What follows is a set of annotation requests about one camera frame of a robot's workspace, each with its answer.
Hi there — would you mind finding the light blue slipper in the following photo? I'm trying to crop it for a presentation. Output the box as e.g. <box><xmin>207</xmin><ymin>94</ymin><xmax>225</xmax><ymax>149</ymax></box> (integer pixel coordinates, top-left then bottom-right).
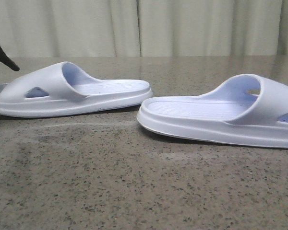
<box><xmin>137</xmin><ymin>74</ymin><xmax>288</xmax><ymax>149</ymax></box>
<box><xmin>0</xmin><ymin>62</ymin><xmax>152</xmax><ymax>117</ymax></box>

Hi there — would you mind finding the white pleated curtain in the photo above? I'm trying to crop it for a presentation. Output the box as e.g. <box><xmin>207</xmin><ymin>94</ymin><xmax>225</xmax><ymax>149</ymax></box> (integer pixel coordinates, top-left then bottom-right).
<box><xmin>0</xmin><ymin>0</ymin><xmax>288</xmax><ymax>57</ymax></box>

